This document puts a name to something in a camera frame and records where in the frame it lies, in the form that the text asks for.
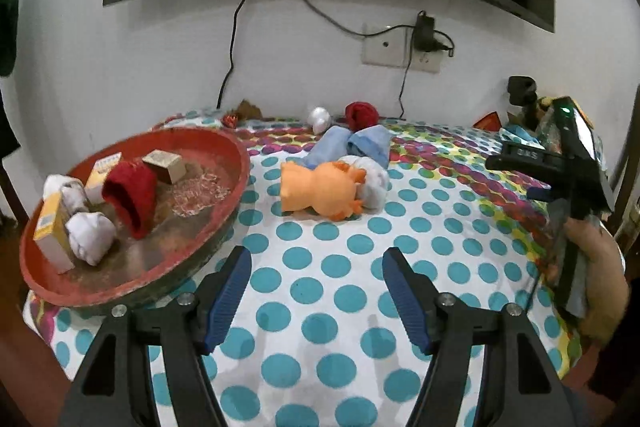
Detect dark hanging clothes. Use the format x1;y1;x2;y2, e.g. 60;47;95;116
0;0;20;159

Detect yellow cartoon medicine box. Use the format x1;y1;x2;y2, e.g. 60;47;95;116
32;192;75;274

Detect beige medicine box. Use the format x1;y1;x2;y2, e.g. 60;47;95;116
142;150;186;184

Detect black power adapter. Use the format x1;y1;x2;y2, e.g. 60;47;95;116
412;11;437;53

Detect orange plush toy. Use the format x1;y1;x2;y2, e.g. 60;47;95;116
280;161;367;221

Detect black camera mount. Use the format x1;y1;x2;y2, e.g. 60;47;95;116
506;76;538;130

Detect polka dot tablecloth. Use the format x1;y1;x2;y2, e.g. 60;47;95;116
48;113;579;426

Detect small white sock ball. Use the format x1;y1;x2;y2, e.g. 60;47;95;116
307;106;332;135

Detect round red tray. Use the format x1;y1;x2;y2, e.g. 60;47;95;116
20;128;250;313

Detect red sock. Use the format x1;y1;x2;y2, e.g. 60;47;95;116
102;159;157;239
345;101;380;132

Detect red packet by wall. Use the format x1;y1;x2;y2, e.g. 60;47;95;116
473;112;502;132

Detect white wall socket plate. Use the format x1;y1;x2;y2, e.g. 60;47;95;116
361;24;446;74

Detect red sock front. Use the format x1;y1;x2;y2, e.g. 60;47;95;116
102;159;157;239

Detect white yellow box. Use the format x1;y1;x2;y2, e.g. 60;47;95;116
85;152;122;205

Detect white sock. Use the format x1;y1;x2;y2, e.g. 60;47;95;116
65;212;117;267
42;174;89;216

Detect person right hand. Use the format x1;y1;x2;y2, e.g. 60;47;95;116
563;218;629;347

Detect black cable left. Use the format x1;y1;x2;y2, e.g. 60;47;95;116
214;0;263;111

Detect red rolled sock back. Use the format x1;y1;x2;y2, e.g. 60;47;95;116
345;101;380;132

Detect light blue sock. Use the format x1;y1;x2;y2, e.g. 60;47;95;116
302;124;393;170

